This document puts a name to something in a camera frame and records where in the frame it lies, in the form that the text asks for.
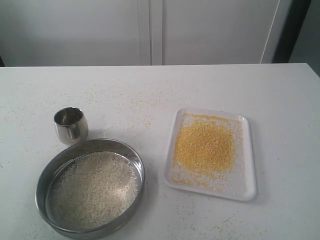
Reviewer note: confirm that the stainless steel cup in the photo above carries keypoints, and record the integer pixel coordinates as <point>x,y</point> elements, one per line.
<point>71,126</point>

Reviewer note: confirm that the yellow grain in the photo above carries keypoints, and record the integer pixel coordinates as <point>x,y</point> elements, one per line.
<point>93,190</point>

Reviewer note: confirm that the round steel mesh sieve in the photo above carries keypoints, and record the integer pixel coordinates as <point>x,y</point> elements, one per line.
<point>61,161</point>

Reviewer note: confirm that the fine yellow millet grains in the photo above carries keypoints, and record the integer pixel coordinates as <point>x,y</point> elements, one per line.
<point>205,151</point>

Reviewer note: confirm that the white square plastic tray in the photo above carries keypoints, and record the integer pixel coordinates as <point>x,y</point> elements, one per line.
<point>242,184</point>

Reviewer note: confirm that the white cabinet doors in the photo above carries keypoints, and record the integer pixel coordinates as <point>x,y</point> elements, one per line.
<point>140,32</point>

